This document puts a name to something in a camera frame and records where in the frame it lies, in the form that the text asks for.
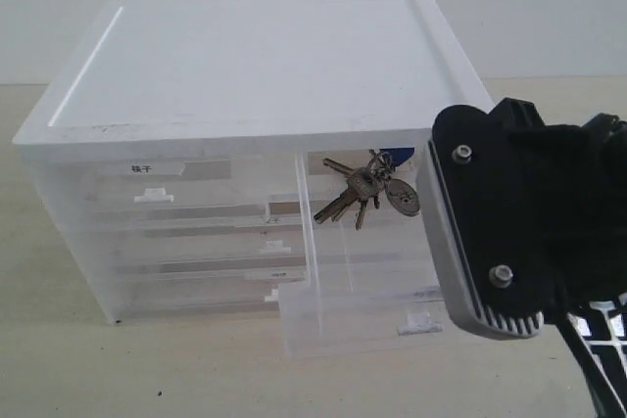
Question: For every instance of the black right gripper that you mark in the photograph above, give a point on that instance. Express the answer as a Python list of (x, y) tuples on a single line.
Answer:
[(560, 196)]

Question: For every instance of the translucent white drawer cabinet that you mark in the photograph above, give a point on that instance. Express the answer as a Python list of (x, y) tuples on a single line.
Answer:
[(198, 79)]

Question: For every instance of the middle wide translucent drawer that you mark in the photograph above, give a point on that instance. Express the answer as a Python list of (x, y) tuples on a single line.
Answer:
[(159, 241)]

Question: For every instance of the bottom wide translucent drawer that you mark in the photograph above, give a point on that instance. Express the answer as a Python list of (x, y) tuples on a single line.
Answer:
[(143, 294)]

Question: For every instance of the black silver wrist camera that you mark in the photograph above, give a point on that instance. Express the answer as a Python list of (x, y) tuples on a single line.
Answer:
[(492, 267)]

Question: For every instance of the wide translucent drawer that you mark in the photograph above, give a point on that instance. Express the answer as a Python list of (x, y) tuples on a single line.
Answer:
[(143, 294), (159, 241)]

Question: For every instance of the key bunch with blue fob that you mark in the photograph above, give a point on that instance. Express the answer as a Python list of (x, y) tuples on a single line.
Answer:
[(366, 183)]

